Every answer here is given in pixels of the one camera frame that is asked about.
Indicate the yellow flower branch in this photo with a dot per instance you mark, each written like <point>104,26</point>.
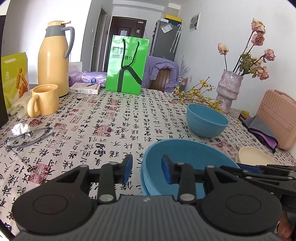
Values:
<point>196,95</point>

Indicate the grey refrigerator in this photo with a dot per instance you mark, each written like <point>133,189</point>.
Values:
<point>165,39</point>

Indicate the grey purple cloth pouch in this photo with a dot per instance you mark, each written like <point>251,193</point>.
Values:
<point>262,132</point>

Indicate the yellow-green snack box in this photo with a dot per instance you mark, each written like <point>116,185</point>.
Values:
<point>14,73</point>

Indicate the wooden chair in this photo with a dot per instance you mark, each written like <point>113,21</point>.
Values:
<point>161,80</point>

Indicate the blue bowl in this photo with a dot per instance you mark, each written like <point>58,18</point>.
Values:
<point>178,150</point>
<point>205,121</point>

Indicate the yellow thermos jug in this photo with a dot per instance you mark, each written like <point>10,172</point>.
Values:
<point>53,57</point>

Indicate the purple tissue pack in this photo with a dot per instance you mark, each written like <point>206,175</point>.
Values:
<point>94,78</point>

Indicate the green paper shopping bag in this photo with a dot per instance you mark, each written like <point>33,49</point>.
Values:
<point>126,64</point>

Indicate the pink textured vase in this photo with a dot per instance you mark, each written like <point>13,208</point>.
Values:
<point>228,89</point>

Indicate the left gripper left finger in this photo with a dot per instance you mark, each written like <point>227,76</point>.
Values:
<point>110,175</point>

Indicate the yellow mug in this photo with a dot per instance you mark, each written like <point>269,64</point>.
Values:
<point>44,100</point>

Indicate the calligraphy print tablecloth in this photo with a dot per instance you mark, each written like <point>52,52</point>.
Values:
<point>97,129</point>

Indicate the right hand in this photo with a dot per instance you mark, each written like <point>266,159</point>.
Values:
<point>284,228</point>

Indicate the purple puffer jacket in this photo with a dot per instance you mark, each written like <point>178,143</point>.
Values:
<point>152,67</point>

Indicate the white book box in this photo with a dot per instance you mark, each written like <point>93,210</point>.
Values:
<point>85,88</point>

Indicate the pink laptop case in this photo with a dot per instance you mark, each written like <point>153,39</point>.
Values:
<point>277,111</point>

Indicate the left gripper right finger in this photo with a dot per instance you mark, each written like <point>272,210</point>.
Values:
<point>182,174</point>

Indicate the eyeglasses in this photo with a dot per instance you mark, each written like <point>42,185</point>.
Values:
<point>28,138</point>

